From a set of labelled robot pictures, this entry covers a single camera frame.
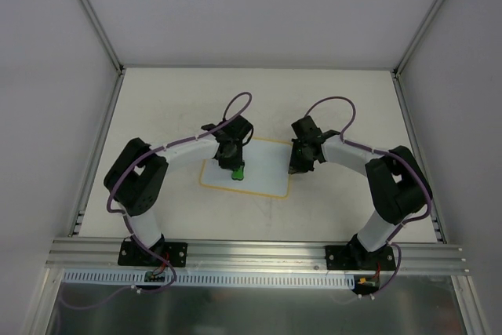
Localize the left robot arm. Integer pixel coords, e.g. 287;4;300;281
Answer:
104;115;254;267

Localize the aluminium mounting rail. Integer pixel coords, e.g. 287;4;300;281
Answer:
45;237;471;275

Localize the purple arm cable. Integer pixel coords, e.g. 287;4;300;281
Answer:
106;92;253;293
304;95;435;242

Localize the white slotted cable duct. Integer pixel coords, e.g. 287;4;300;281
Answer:
62;269;355;289

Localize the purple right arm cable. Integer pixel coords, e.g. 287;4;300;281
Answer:
304;95;435;242

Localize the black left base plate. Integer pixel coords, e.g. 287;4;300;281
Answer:
117;239;187;268

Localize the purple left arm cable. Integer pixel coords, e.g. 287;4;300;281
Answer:
106;92;253;293

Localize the yellow framed small whiteboard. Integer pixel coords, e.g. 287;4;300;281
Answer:
198;137;292;199

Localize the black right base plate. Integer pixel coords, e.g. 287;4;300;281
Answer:
325;245;396;271

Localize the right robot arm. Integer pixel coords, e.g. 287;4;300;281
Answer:
288;115;432;269

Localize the left aluminium frame post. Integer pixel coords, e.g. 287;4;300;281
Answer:
78;0;123;74

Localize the green bone-shaped eraser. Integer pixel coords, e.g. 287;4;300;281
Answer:
231;165;245;181

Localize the aluminium frame post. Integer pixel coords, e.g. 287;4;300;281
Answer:
78;0;123;74
393;0;446;77

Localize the right aluminium frame post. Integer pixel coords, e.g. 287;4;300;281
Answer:
393;0;446;77

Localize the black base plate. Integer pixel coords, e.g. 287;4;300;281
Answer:
325;245;396;271
117;239;187;268

